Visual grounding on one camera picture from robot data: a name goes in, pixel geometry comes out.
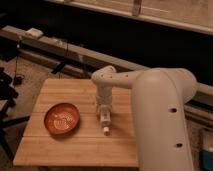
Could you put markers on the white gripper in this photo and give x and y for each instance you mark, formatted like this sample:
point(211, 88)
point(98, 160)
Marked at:
point(103, 100)

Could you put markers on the white plastic bottle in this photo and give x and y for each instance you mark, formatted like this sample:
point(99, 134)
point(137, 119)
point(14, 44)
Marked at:
point(105, 119)

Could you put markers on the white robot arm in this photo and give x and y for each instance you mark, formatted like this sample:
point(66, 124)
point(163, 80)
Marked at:
point(158, 96)

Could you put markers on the orange ceramic bowl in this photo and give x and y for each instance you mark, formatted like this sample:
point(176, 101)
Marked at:
point(61, 118)

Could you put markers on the wooden slat table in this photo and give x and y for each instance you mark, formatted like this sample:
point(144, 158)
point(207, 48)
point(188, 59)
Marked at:
point(86, 145)

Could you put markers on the long wooden beam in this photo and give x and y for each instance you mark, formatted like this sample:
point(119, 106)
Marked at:
point(139, 56)

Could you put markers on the small white box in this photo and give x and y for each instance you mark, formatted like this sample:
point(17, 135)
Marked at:
point(34, 32)

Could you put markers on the wooden upper shelf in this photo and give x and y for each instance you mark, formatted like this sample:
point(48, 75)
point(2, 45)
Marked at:
point(193, 15)

